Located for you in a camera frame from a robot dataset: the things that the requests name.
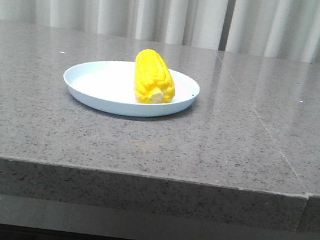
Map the light blue round plate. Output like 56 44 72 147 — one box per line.
63 60 200 118

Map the yellow toy corn cob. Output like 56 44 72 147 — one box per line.
134 49 175 104

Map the white pleated curtain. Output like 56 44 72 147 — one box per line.
0 0 320 64

